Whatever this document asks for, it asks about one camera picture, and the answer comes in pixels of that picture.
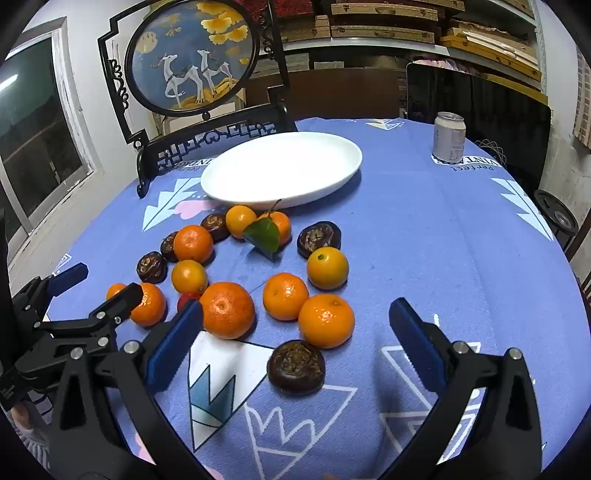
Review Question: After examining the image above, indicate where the shelf with wooden boxes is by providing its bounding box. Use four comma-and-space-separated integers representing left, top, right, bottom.
240, 0, 550, 107

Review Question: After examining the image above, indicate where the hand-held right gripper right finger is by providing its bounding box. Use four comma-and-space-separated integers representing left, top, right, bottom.
389, 298, 543, 480

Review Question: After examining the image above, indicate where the round deer screen black frame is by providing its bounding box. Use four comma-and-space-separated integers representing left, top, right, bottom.
98, 0, 298, 199

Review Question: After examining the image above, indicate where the silver drink can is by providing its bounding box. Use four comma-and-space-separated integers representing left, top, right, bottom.
433, 112, 466, 163

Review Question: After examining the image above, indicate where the mandarin with green leaf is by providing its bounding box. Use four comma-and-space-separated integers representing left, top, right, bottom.
242, 199, 293, 260

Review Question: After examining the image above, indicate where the window with white frame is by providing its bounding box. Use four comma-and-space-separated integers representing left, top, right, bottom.
0, 21, 100, 259

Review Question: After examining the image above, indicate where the person's left forearm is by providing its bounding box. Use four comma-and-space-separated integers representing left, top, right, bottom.
7, 392, 51, 467

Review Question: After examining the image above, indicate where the black round disc object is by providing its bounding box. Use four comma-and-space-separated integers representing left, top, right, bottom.
534, 189, 579, 238

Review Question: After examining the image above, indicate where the white oval plate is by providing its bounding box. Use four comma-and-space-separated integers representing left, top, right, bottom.
201, 132, 363, 210

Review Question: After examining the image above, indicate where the black wire object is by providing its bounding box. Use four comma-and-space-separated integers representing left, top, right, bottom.
471, 137, 508, 169

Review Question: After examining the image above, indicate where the large orange mandarin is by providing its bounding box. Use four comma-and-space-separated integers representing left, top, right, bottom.
199, 281, 256, 340

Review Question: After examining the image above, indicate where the brown wooden board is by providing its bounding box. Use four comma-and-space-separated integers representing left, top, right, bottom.
245, 68, 407, 121

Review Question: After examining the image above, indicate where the small yellowish mandarin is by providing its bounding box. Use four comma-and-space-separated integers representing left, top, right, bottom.
225, 205, 258, 240
171, 259, 208, 296

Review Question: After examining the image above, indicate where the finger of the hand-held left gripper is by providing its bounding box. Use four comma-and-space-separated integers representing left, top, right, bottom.
34, 282, 145, 350
11, 262, 89, 333

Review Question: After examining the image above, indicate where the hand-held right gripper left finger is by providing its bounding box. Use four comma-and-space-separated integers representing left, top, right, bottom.
48, 300, 206, 480

